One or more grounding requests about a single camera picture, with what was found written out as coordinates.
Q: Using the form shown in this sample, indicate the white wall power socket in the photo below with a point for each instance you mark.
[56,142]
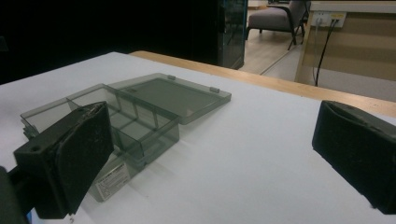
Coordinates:
[328,18]

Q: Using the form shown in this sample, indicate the beige wooden counter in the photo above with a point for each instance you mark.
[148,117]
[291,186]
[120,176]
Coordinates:
[351,46]

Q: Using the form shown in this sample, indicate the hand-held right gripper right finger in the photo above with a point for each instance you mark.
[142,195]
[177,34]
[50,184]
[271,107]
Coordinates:
[358,149]

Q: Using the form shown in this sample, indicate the grey armchair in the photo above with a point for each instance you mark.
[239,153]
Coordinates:
[275,17]

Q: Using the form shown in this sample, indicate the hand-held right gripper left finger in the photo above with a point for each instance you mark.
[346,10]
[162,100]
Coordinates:
[71,158]

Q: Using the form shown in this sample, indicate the clear grey plastic compartment box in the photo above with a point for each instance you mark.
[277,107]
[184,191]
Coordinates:
[162,102]

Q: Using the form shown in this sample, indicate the dark glass cabinet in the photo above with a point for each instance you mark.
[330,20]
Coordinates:
[232,32]

